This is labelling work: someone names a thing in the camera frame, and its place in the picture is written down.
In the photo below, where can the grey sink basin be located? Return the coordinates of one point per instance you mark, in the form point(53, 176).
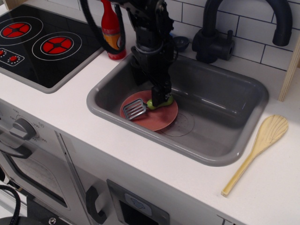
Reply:
point(217, 109)

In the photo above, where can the pink plate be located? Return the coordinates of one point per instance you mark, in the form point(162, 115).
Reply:
point(152, 119)

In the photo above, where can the blue handled dark ladle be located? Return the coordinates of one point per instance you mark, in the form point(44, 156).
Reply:
point(181, 42)

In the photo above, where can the green handled grey spatula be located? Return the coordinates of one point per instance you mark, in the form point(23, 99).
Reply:
point(138, 107)

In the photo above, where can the grey oven door handle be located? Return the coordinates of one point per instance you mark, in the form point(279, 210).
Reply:
point(13, 146)

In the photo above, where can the black toy stovetop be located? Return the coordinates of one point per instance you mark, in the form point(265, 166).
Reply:
point(43, 49)

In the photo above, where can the grey oven knob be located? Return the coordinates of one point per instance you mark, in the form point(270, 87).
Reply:
point(22, 129)

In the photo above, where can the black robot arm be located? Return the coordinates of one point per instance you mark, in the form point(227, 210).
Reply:
point(153, 52)

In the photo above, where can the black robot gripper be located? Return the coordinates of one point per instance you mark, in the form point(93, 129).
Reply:
point(154, 67)

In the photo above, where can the red orange sauce bottle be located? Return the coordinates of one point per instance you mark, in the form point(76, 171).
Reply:
point(110, 26)

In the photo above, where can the black cabinet door handle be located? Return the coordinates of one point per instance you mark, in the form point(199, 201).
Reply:
point(90, 198)

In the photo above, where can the wooden shelf side panel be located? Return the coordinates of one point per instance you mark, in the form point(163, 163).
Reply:
point(293, 65)

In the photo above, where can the wooden spoon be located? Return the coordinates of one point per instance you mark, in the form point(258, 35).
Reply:
point(269, 132)

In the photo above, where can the black toy faucet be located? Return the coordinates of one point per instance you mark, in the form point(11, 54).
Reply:
point(210, 46)

